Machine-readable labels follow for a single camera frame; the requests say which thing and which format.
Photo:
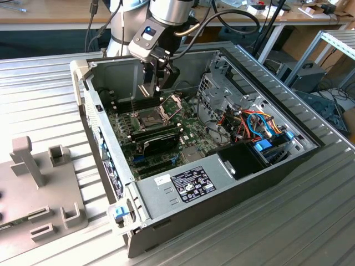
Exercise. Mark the blue case latch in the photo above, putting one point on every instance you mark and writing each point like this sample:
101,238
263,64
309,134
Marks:
120,213

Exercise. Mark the black graphics card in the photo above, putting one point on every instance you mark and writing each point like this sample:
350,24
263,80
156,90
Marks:
161,144

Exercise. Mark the black equipment box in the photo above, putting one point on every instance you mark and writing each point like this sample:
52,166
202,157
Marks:
308,77

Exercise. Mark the grey chipset heatsink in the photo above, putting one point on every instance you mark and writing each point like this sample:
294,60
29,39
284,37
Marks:
191,155

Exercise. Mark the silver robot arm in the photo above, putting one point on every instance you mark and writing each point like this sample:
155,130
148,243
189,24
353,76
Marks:
169,11

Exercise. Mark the grey power supply unit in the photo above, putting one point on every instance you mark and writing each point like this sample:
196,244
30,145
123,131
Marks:
155,199

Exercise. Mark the small white box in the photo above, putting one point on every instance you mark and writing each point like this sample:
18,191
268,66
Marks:
258,10

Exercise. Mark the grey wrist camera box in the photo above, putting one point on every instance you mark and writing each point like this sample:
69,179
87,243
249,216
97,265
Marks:
144,41

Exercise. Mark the grey parts rack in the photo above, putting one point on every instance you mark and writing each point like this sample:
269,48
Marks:
41,199

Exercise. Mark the black expansion slot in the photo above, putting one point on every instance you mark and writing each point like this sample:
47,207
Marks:
154,165
155,171

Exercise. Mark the wooden desk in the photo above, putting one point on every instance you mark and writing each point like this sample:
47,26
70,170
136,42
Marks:
305,20

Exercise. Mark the aluminium shelf frame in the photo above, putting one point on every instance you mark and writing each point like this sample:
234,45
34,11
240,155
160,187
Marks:
337,41

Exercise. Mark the CPU socket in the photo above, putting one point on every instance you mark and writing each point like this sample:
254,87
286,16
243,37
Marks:
151,119

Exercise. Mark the open cardboard box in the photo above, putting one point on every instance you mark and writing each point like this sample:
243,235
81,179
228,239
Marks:
313,11

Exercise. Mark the metal drive cage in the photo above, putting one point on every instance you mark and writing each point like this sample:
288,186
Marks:
219,94

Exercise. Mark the brown cardboard box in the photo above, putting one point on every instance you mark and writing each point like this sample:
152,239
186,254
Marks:
350,119

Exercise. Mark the open black PC case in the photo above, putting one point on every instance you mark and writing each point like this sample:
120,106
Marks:
210,205

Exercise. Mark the hard disk in blue carrier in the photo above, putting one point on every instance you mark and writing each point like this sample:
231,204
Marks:
263,145

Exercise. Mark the black tripod pole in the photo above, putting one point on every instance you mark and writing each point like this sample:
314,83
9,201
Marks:
271,22

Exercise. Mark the silver CPU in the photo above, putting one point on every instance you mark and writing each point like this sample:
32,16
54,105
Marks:
145,90

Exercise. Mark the dark teal case panel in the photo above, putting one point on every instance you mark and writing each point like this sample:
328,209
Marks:
319,105

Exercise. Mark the green RAM stick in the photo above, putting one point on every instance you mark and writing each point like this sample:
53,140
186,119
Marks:
14,223

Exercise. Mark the green motherboard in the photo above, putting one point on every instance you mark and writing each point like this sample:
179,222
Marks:
194,130

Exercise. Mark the RAM slot with white clips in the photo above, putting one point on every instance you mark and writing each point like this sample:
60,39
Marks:
124,106
124,100
158,136

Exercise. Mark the RAM slot with black clips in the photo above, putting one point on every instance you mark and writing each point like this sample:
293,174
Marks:
124,103
158,133
158,127

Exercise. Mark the blue expansion slot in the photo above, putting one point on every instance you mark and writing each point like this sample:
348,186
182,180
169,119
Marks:
138,159

